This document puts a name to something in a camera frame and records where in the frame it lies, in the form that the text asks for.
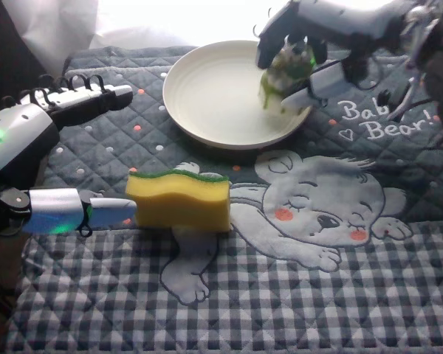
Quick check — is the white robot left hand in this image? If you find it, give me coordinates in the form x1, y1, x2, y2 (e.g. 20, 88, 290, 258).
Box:
0, 73, 137, 239

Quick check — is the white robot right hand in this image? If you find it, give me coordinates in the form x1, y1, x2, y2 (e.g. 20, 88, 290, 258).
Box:
253, 0, 411, 114

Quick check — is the green white toy cake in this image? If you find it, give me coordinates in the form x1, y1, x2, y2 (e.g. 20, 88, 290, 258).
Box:
258, 36, 317, 115

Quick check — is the yellow green sponge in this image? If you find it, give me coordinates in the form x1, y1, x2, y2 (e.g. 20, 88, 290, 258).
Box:
125, 167, 232, 233

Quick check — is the cream round plate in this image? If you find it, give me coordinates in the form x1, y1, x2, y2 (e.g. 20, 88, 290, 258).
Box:
162, 39, 313, 150

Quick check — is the white fabric backdrop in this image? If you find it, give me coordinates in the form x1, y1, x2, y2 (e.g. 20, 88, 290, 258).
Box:
20, 0, 403, 74

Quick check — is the grey bear print quilt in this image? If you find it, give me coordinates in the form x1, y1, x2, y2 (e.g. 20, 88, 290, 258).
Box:
3, 46, 443, 354

